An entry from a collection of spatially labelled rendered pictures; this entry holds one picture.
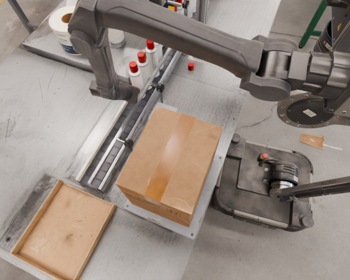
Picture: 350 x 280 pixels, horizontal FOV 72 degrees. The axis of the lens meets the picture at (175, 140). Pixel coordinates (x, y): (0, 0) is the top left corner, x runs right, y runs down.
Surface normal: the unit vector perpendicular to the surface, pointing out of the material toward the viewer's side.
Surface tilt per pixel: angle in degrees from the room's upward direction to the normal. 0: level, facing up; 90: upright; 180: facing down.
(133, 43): 0
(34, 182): 0
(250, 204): 0
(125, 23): 107
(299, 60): 17
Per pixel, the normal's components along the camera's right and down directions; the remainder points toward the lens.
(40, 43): -0.03, -0.46
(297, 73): -0.10, -0.18
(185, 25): 0.24, -0.09
